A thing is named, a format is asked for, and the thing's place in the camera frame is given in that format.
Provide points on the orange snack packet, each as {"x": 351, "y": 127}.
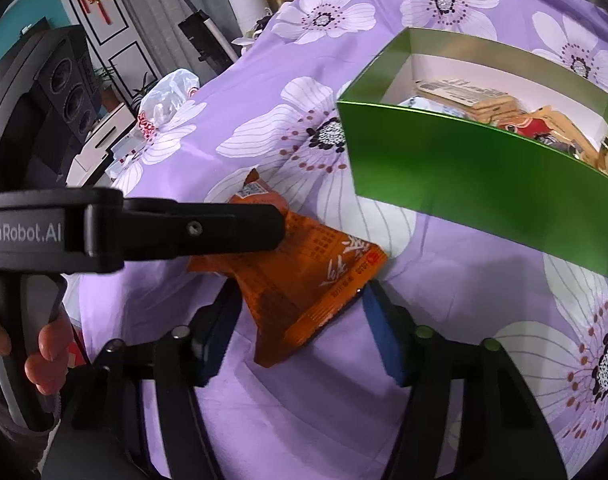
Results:
{"x": 304, "y": 285}

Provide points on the green cardboard box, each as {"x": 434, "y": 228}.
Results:
{"x": 458, "y": 170}

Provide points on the purple floral cloth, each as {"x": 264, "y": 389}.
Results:
{"x": 294, "y": 410}

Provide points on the person's left hand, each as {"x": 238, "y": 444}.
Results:
{"x": 51, "y": 355}

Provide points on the white silver snack packet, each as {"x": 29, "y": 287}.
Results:
{"x": 416, "y": 102}

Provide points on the green houseplant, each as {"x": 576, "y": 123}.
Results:
{"x": 129, "y": 87}

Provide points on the white plastic bag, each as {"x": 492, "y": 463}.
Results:
{"x": 171, "y": 97}

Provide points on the yellow-orange snack packet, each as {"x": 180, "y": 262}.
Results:
{"x": 568, "y": 130}

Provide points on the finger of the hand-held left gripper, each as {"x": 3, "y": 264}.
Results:
{"x": 204, "y": 230}

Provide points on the white box appliance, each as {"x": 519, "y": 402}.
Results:
{"x": 244, "y": 5}

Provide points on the long tan snack packet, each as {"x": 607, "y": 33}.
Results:
{"x": 463, "y": 92}

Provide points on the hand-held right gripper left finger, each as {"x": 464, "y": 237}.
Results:
{"x": 219, "y": 332}

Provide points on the black loudspeaker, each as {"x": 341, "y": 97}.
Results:
{"x": 66, "y": 85}

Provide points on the white low cabinet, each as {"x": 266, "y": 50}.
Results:
{"x": 101, "y": 145}

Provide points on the red snack packet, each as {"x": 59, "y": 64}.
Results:
{"x": 526, "y": 126}

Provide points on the upright vacuum cleaner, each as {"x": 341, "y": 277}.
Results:
{"x": 199, "y": 30}

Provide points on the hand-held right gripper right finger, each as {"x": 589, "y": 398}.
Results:
{"x": 383, "y": 342}

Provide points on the dark bag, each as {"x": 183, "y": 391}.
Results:
{"x": 256, "y": 30}

